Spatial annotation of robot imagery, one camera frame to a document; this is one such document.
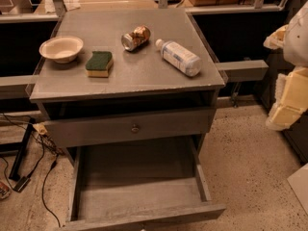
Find white panel on floor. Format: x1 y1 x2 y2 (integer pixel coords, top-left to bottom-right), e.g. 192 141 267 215
288 164 308 215

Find grey wooden drawer cabinet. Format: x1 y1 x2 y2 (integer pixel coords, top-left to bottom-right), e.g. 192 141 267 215
29 7 229 231

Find black floor cable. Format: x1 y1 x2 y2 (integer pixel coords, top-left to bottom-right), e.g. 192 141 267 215
0 113 65 228

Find round metal drawer knob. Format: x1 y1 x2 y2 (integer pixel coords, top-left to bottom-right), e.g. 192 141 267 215
131 124 140 134

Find green yellow sponge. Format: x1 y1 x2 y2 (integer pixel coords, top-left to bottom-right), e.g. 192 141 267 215
86 51 114 78

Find closed grey top drawer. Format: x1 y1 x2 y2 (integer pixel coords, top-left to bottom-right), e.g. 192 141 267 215
44 108 216 148

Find white paper bowl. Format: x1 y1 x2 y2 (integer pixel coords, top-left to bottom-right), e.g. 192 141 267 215
39 36 84 64

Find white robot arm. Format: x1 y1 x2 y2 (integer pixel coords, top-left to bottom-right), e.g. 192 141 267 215
264 2 308 131

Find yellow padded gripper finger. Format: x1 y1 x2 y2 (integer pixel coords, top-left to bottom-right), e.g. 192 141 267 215
266 66 308 131
263 25 288 50

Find open grey middle drawer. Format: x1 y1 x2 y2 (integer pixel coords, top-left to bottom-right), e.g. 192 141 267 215
62 136 225 231

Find black power adapter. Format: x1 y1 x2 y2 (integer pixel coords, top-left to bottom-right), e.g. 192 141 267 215
13 176 31 193

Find crushed metal soda can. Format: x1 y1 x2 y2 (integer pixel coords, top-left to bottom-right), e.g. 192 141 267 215
121 25 151 51

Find black metal stand leg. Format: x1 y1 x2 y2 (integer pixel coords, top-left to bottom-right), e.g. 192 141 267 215
9 118 35 181

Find grey horizontal rail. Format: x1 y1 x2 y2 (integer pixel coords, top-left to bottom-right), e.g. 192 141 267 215
216 60 269 83

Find blue label plastic bottle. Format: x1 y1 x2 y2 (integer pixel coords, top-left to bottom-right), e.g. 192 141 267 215
155 38 202 77

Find white crumpled cloth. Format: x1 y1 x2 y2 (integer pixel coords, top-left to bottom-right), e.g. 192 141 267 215
64 0 81 11

